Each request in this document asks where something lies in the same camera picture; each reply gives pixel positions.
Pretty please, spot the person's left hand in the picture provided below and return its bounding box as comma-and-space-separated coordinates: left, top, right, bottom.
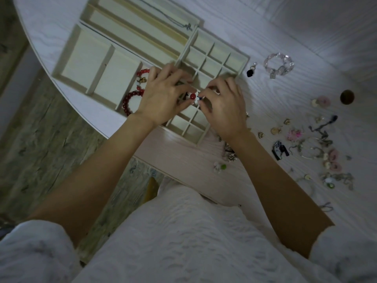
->
135, 63, 197, 127

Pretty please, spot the person's right hand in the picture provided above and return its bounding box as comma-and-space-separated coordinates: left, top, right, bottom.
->
196, 76, 251, 140

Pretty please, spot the red bead earring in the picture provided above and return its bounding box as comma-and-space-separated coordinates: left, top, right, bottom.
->
183, 91, 204, 106

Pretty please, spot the person's left forearm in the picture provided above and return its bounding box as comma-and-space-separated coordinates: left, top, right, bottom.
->
26, 112, 156, 248

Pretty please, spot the person's right forearm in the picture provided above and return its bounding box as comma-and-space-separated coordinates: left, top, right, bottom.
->
228, 130, 336, 259

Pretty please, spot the beige grid jewelry tray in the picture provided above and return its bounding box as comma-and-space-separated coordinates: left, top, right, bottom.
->
164, 26, 250, 146

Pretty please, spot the beige long-compartment jewelry tray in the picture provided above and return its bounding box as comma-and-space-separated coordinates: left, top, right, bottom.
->
79, 0, 204, 62

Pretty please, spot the pearl cluster brooch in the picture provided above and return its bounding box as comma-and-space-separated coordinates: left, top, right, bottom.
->
222, 142, 238, 162

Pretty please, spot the beige wide-compartment jewelry tray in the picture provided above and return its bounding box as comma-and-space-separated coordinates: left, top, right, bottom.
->
51, 23, 162, 118

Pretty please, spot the black and white bow clip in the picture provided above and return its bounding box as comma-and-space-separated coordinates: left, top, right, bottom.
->
271, 140, 290, 161

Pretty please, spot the yellow wooden chair leg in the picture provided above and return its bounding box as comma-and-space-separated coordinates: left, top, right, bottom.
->
143, 177, 159, 205

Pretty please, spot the bright pink flower earring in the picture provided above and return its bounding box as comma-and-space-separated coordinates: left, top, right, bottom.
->
287, 129, 304, 142

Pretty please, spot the dark blue ribbon earring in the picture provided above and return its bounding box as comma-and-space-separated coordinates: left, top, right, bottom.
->
308, 115, 338, 133

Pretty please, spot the gold hoop earring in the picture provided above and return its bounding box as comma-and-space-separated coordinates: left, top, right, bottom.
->
300, 137, 327, 160

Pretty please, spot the thin silver bangle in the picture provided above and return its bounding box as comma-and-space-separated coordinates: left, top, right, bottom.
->
295, 173, 316, 198

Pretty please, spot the white textured dress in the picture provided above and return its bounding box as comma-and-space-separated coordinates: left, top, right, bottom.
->
0, 177, 377, 283

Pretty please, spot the pink flower pearl earring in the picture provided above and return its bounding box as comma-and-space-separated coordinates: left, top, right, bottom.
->
322, 148, 343, 172

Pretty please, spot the round brown knob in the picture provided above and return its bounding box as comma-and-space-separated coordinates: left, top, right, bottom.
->
340, 89, 355, 105

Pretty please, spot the red bead bracelet with charm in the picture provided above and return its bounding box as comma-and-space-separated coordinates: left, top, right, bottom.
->
136, 67, 158, 85

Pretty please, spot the dark red bead bracelet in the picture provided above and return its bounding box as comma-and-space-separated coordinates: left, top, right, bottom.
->
122, 88, 145, 117

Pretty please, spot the thin dark chain necklace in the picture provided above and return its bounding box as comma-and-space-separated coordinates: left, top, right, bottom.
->
141, 0, 196, 31

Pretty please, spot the clear crystal bead bracelet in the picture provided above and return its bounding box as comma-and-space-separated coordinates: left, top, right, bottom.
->
263, 52, 295, 79

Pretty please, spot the green stone chain pendant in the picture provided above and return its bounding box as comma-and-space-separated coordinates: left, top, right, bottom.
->
320, 172, 355, 191

